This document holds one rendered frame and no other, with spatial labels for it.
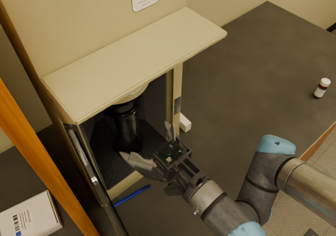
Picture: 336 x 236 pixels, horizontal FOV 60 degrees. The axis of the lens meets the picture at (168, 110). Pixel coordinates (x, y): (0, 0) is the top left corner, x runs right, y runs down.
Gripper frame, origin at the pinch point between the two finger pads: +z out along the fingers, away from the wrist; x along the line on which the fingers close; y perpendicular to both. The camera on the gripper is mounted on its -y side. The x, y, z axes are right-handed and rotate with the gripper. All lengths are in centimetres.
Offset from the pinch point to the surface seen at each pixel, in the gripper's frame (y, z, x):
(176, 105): -1.2, 3.1, -14.3
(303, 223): -122, -46, -79
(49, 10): 39.3, 3.2, 10.7
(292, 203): -122, -34, -85
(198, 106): -27.6, 13.0, -35.8
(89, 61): 29.5, 1.4, 7.8
